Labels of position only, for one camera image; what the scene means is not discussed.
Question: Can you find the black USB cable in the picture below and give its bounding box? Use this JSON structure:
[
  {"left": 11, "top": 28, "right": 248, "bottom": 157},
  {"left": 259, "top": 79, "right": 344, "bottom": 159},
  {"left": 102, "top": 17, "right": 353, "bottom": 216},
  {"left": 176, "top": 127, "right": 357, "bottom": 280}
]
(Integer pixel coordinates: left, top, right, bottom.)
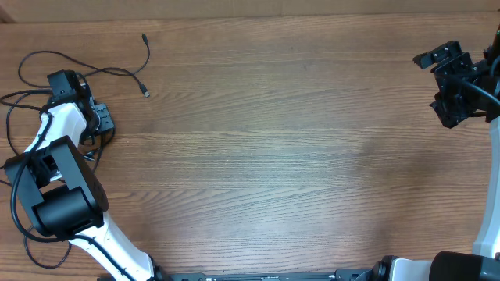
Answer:
[{"left": 17, "top": 33, "right": 151, "bottom": 98}]

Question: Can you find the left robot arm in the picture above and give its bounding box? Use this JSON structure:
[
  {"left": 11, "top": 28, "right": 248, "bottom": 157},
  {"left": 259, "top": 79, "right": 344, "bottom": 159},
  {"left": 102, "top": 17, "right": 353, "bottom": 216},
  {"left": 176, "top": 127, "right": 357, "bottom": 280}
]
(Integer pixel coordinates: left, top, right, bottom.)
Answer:
[{"left": 4, "top": 70, "right": 167, "bottom": 280}]

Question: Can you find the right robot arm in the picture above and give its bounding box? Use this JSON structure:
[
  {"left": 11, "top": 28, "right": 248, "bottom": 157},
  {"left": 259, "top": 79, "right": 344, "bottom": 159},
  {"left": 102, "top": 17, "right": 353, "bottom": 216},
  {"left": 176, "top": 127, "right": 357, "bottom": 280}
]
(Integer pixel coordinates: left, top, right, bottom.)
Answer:
[{"left": 331, "top": 37, "right": 499, "bottom": 281}]

